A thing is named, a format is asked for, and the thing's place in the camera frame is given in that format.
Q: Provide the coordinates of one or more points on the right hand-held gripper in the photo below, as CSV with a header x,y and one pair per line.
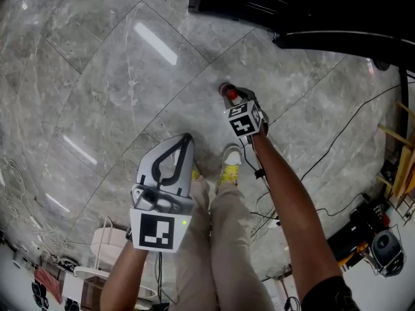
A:
x,y
243,123

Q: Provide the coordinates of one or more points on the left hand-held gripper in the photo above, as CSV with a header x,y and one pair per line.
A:
x,y
155,230

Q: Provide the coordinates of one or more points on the cola bottle with red cap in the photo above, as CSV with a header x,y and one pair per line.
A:
x,y
231,93

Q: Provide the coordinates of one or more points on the black mini fridge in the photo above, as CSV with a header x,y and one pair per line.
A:
x,y
324,2

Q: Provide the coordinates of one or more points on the person's left forearm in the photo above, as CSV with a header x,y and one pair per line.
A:
x,y
123,280

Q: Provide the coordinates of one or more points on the person's right forearm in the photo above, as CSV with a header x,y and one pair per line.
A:
x,y
291,212

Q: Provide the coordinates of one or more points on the person's right yellow shoe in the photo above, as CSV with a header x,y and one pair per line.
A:
x,y
231,164

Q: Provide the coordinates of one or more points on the white ribbed stool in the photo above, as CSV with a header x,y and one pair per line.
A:
x,y
108,243

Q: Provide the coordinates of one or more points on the person's beige trousers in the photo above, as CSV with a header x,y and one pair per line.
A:
x,y
227,245

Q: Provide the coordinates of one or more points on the white power strip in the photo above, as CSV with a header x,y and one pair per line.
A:
x,y
274,223

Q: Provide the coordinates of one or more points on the red cloth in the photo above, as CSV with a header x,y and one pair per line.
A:
x,y
48,283

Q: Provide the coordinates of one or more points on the wooden chair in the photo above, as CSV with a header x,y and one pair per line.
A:
x,y
403,160

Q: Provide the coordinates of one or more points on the person's dark shirt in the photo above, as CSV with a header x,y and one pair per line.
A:
x,y
327,295

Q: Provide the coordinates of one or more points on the grey and black helmet device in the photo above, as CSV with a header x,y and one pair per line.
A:
x,y
387,251

